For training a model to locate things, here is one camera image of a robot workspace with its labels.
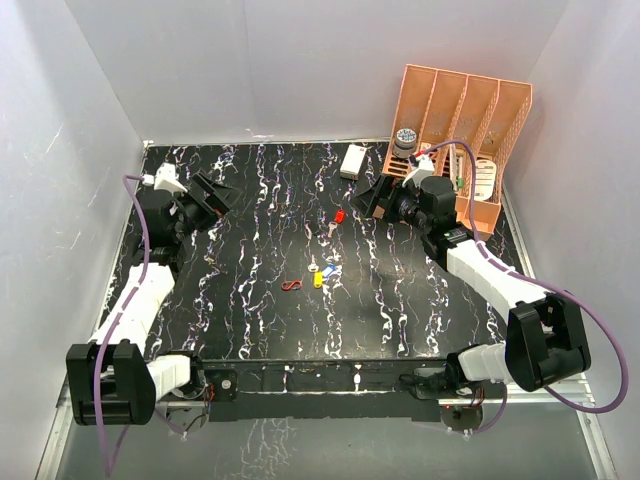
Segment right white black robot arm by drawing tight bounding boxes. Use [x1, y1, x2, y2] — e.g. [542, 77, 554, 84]
[354, 175, 591, 397]

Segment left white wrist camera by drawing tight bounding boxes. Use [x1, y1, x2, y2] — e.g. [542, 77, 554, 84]
[142, 162, 188, 194]

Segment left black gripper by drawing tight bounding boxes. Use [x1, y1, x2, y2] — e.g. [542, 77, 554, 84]
[171, 174, 242, 242]

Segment red S carabiner keyring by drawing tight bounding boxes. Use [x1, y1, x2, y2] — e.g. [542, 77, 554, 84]
[281, 280, 302, 291]

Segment key with blue tag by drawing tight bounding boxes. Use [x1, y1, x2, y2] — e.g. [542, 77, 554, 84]
[321, 264, 336, 279]

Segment white packaged card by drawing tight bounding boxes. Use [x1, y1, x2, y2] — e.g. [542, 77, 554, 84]
[471, 158, 497, 201]

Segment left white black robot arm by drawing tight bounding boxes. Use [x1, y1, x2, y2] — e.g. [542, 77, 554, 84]
[66, 164, 240, 426]

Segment key with red tag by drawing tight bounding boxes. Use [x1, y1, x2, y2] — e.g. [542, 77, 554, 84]
[328, 209, 345, 238]

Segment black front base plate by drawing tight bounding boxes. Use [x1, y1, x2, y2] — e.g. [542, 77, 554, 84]
[149, 357, 506, 424]

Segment key with yellow tag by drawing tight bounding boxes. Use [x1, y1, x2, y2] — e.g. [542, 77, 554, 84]
[308, 259, 324, 289]

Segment white cardboard box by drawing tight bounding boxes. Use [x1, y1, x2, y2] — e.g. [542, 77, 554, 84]
[339, 144, 367, 180]

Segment grey tape roll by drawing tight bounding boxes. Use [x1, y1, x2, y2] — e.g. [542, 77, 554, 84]
[391, 127, 418, 160]

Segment pink desk organizer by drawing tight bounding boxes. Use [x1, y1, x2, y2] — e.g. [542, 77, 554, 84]
[374, 63, 534, 236]

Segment pens in organizer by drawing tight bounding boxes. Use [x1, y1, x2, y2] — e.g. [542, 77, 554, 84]
[449, 150, 465, 192]

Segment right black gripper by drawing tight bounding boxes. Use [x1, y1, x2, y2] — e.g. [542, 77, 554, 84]
[351, 174, 432, 233]

